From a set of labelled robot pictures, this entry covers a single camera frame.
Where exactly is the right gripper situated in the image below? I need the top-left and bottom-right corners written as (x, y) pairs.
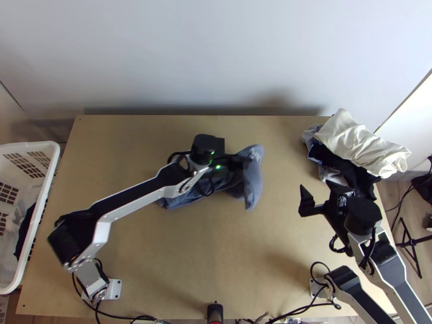
top-left (298, 184), bottom-right (353, 221)

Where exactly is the blue t-shirt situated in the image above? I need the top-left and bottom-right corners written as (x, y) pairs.
top-left (157, 144), bottom-right (266, 212)

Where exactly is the pile of crumpled clothes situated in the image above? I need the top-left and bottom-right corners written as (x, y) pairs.
top-left (300, 107), bottom-right (413, 200)

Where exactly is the black tripod stand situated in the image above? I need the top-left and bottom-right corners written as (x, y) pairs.
top-left (395, 217), bottom-right (432, 279)

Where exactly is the white laundry basket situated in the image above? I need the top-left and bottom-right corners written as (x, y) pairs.
top-left (0, 141), bottom-right (61, 295)

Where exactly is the heap of clothes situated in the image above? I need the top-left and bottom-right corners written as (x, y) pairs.
top-left (0, 199), bottom-right (38, 284)

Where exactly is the black cable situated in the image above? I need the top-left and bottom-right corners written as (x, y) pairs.
top-left (309, 261), bottom-right (342, 310)
top-left (71, 258), bottom-right (159, 324)
top-left (236, 302), bottom-right (342, 323)

